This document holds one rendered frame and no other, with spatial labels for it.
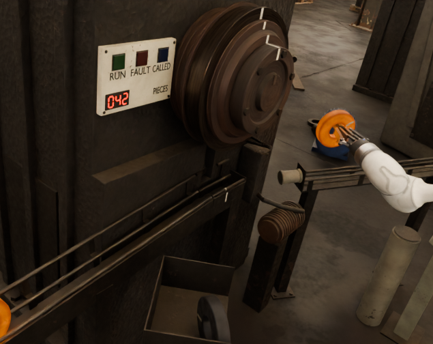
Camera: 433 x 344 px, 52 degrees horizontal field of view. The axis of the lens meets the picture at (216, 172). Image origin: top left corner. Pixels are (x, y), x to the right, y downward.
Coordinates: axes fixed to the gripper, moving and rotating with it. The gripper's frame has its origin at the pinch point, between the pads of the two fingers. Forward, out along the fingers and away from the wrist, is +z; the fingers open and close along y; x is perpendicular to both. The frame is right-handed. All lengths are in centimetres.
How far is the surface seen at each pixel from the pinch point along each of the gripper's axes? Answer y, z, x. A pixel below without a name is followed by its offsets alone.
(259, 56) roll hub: -49, -20, 32
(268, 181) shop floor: 33, 98, -98
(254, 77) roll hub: -50, -24, 27
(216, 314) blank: -68, -71, -14
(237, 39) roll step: -55, -18, 36
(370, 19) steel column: 502, 682, -110
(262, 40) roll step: -46, -15, 35
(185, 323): -72, -61, -29
